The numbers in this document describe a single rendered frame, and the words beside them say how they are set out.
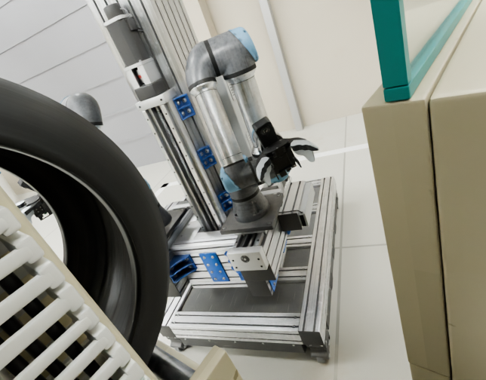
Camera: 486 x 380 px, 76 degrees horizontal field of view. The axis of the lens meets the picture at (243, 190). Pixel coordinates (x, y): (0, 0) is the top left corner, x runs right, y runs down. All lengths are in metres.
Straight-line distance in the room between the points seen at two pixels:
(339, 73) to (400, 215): 3.69
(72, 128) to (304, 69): 3.66
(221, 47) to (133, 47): 0.35
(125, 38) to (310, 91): 3.05
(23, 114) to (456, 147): 0.44
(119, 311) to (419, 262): 0.56
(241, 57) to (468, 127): 0.85
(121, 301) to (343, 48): 3.59
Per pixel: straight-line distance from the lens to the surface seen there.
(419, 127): 0.29
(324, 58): 3.96
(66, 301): 0.18
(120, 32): 1.27
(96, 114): 1.37
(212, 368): 0.54
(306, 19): 3.93
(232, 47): 1.05
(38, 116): 0.45
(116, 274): 0.75
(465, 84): 0.29
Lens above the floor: 1.36
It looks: 26 degrees down
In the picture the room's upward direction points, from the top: 22 degrees counter-clockwise
